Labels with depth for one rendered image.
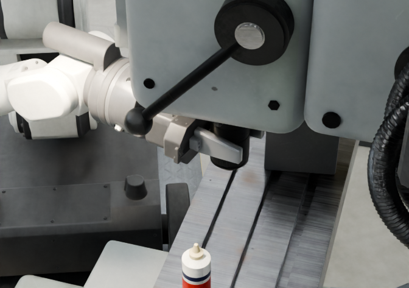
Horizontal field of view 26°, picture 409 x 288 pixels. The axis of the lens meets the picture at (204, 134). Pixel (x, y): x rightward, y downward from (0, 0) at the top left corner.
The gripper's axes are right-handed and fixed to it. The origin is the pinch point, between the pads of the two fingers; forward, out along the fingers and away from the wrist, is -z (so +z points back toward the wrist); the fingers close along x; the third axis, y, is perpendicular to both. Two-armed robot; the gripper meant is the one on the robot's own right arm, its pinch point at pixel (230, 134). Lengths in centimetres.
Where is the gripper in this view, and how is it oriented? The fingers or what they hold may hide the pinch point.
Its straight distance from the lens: 104.7
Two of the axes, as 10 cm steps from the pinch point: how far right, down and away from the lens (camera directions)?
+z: -8.5, -3.3, 4.0
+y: 0.0, 7.8, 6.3
